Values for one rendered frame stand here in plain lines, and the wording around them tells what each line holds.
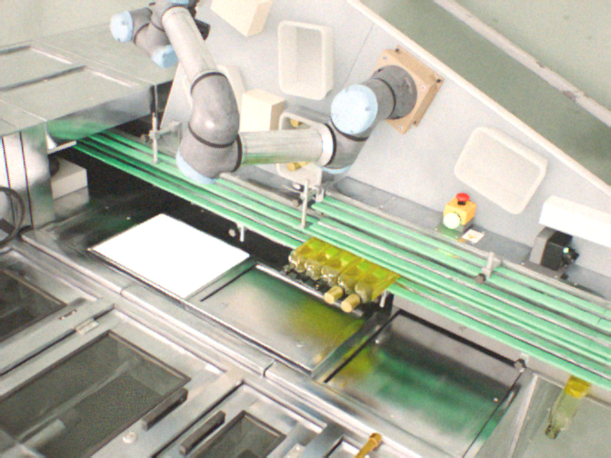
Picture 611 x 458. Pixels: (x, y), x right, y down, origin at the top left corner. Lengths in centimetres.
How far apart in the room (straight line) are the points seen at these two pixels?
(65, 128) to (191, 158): 92
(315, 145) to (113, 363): 81
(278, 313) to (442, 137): 70
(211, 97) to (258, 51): 78
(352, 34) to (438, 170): 48
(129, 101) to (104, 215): 42
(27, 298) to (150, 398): 58
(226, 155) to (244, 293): 62
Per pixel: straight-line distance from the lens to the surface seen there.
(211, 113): 169
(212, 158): 174
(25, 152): 254
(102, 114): 270
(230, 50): 254
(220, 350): 209
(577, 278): 209
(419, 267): 213
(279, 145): 187
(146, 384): 203
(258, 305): 222
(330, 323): 217
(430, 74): 210
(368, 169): 233
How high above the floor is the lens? 260
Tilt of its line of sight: 47 degrees down
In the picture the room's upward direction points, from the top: 124 degrees counter-clockwise
